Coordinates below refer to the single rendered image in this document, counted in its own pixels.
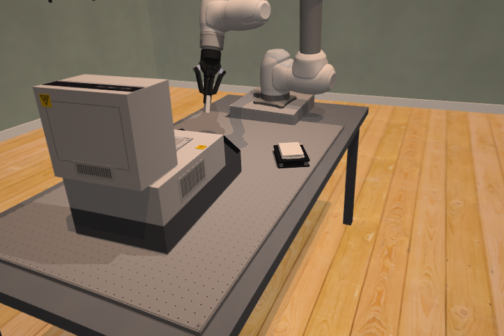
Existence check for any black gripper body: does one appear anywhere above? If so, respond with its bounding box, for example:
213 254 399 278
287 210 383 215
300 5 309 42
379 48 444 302
199 49 221 75

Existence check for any beige lab instrument with lid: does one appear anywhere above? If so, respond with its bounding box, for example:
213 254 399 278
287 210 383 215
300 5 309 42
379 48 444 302
33 74 242 254

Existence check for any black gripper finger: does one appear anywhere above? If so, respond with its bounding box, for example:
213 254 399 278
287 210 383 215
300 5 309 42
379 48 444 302
193 65 210 113
207 66 226 113

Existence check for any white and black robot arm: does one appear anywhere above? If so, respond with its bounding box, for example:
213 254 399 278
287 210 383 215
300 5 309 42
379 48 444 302
200 0 336 109

